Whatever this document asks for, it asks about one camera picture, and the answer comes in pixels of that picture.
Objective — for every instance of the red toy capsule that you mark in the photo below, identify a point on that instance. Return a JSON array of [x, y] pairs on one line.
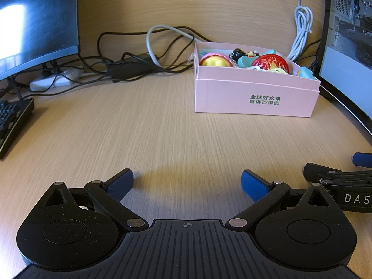
[[268, 62]]

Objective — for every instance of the black toy figurine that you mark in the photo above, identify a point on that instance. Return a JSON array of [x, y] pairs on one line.
[[237, 53]]

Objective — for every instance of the yellow and pink toy capsule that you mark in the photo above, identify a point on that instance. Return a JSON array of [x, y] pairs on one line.
[[215, 61]]

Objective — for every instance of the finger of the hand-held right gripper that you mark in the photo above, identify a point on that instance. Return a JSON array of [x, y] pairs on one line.
[[322, 170], [363, 160]]

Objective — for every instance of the cream toy figure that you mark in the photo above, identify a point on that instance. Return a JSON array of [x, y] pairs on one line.
[[277, 70]]

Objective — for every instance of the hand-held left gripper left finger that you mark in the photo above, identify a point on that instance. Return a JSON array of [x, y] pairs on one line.
[[122, 183]]

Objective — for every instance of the computer monitor showing photo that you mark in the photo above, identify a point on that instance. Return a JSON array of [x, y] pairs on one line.
[[348, 35]]

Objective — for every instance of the dark curved computer monitor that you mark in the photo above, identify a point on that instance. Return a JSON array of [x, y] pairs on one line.
[[37, 20]]

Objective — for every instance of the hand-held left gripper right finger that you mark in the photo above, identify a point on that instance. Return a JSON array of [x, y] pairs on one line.
[[252, 184]]

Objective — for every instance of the light blue toy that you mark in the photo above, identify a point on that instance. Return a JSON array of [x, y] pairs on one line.
[[305, 72]]

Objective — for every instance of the white power strip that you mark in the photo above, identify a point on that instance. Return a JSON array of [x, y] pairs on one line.
[[43, 84]]

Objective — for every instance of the black keyboard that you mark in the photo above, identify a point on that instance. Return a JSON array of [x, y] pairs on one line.
[[11, 122]]

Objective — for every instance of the pink cardboard box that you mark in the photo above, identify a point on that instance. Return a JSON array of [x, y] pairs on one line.
[[232, 98]]

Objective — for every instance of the black power adapter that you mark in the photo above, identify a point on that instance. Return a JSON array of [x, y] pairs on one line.
[[130, 68]]

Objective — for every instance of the teal toy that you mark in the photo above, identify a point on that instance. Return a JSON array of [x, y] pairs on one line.
[[244, 61]]

